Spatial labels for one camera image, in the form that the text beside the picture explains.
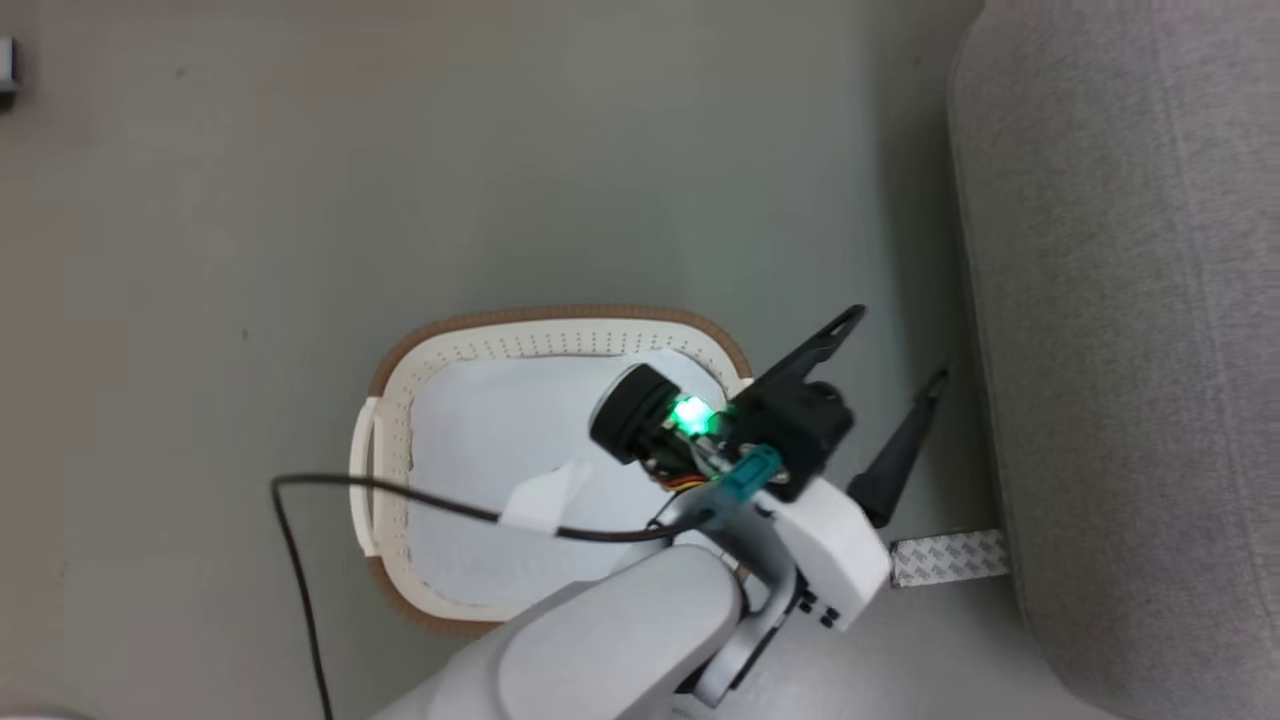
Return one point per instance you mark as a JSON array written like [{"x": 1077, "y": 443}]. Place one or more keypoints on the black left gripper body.
[{"x": 795, "y": 430}]

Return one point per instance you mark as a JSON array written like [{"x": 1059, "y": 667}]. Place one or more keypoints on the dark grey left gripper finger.
[
  {"x": 900, "y": 455},
  {"x": 810, "y": 350}
]

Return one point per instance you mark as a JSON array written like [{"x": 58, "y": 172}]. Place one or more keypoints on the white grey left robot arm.
[{"x": 600, "y": 640}]

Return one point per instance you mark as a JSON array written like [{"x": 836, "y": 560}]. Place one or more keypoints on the grey fabric sofa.
[{"x": 1130, "y": 350}]

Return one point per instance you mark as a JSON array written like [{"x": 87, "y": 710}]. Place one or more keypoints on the teal plug connector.
[{"x": 748, "y": 478}]

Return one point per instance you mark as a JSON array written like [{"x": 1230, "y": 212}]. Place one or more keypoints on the silver patterned floor tape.
[{"x": 950, "y": 558}]

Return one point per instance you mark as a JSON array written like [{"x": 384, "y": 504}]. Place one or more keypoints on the white tape tag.
[{"x": 545, "y": 498}]

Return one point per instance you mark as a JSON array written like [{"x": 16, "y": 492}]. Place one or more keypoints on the white laundry basket brown rim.
[{"x": 395, "y": 470}]

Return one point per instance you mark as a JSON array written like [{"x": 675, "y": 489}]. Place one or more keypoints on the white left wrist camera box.
[{"x": 830, "y": 545}]

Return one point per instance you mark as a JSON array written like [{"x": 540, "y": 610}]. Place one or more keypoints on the grey aluminium frame post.
[{"x": 6, "y": 62}]

